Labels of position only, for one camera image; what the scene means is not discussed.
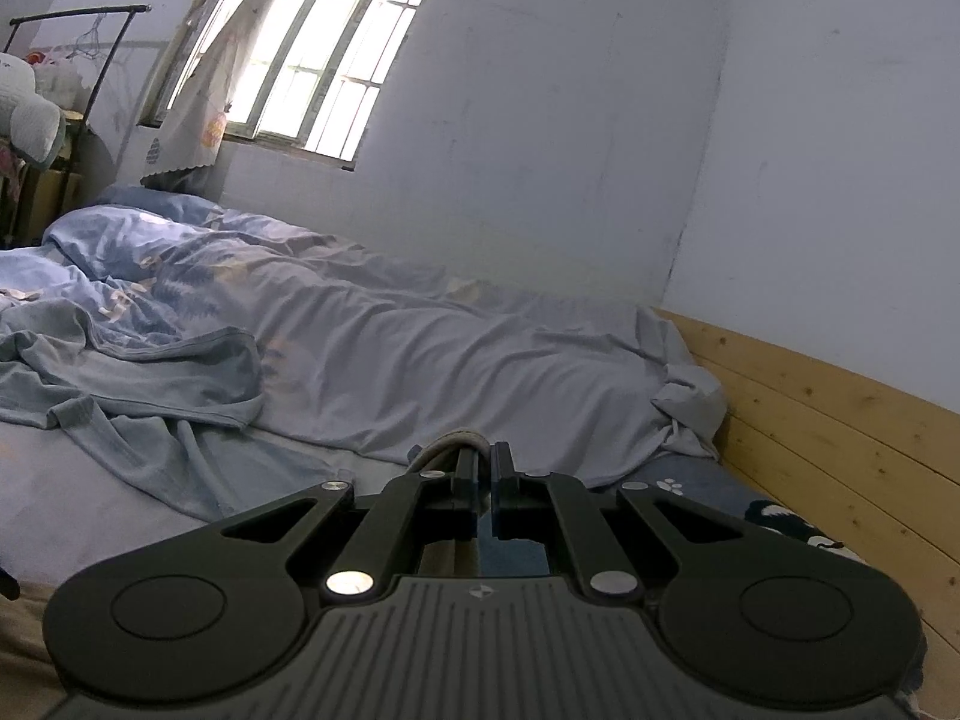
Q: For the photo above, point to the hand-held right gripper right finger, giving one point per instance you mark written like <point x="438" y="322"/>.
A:
<point x="506" y="495"/>

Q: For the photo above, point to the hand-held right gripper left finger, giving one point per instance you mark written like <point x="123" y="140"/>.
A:
<point x="461" y="502"/>

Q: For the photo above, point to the beige shirt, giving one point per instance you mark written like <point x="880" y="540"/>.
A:
<point x="461" y="436"/>

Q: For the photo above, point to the black metal clothes rack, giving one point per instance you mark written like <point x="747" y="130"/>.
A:
<point x="75" y="13"/>

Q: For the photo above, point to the blue printed duvet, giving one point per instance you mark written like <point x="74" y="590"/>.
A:
<point x="450" y="360"/>

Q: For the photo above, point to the dark blue paw print pillow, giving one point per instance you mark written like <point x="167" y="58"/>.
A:
<point x="697" y="480"/>

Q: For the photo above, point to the light blue shirt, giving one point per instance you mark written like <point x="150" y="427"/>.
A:
<point x="150" y="382"/>

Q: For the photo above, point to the wooden headboard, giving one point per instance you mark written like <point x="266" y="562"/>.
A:
<point x="862" y="465"/>

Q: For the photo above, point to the barred window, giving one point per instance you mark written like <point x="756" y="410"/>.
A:
<point x="322" y="60"/>

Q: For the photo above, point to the patterned beige curtain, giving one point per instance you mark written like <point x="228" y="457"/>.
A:
<point x="195" y="112"/>

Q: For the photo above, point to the brown cardboard box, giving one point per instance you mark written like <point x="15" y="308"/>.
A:
<point x="52" y="202"/>

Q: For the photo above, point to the pink plaid cloth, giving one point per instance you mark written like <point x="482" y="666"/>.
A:
<point x="9" y="165"/>

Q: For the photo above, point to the white and green backrest pillow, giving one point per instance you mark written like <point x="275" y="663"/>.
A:
<point x="30" y="127"/>

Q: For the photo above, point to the white plastic bag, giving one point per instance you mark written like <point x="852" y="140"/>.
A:
<point x="56" y="79"/>

